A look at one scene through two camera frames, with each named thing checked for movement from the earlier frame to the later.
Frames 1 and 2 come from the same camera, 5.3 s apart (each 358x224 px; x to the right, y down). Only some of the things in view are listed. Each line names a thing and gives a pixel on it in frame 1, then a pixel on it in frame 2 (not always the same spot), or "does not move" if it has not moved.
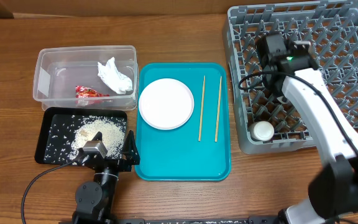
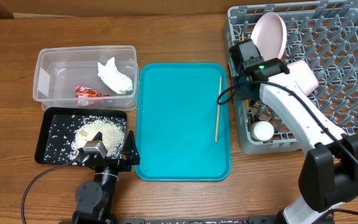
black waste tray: [63, 131] does not move
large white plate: [166, 104] -> [270, 34]
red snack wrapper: [81, 91] does not move
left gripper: [130, 156] does not move
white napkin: [109, 74] does not move
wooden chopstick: [202, 108] -> [247, 101]
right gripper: [278, 91] -> [239, 93]
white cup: [262, 130] does not move
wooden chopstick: [218, 109] does not move
